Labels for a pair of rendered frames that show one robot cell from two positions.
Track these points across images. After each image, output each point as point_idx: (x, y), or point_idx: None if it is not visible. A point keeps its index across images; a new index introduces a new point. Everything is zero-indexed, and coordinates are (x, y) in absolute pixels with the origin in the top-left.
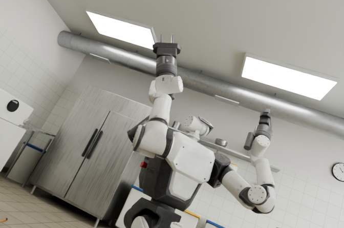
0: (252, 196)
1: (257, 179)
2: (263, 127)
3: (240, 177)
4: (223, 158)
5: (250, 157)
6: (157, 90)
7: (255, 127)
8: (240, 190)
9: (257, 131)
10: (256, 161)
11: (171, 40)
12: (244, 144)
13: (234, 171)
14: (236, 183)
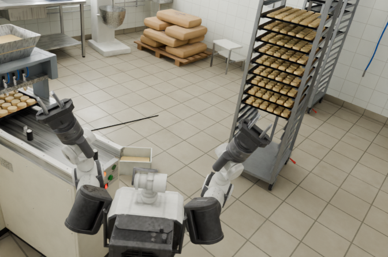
0: (104, 175)
1: (91, 165)
2: (77, 120)
3: (93, 181)
4: (93, 188)
5: (77, 160)
6: None
7: (75, 129)
8: (99, 185)
9: (82, 131)
10: None
11: (256, 121)
12: (92, 153)
13: (90, 184)
14: (99, 186)
